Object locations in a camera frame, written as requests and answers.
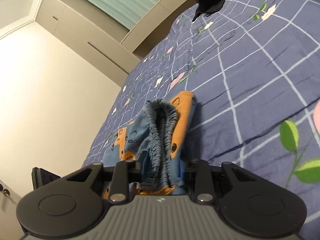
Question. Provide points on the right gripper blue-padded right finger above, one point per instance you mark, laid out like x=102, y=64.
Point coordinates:
x=198, y=180

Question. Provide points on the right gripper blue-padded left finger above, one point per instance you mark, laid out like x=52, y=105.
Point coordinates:
x=125, y=173

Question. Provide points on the blue pants with orange cars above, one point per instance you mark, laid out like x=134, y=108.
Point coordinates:
x=155, y=140

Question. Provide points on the purple checked floral quilt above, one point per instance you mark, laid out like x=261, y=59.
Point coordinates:
x=253, y=67

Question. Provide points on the beige built-in cabinet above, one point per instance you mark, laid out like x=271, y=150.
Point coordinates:
x=95, y=36

